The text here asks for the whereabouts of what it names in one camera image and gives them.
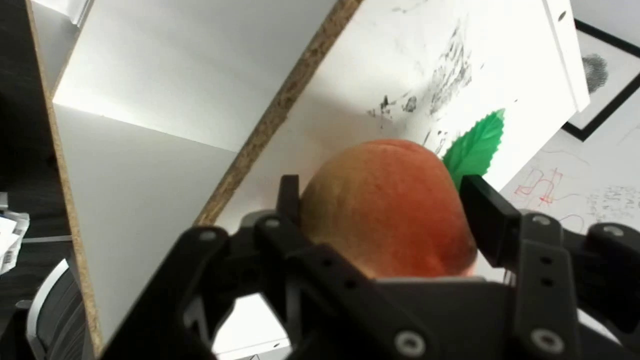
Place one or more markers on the peach with green leaf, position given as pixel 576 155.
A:
pixel 390 210

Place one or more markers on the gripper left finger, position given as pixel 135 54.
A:
pixel 320 270

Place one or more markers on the grey office chair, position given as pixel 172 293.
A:
pixel 57 315

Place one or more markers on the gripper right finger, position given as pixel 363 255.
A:
pixel 542 280

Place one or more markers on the heap of white papers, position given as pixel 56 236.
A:
pixel 10 240

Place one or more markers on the black framed picture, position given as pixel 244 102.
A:
pixel 600 75

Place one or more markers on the white chipboard shelf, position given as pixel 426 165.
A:
pixel 165 100

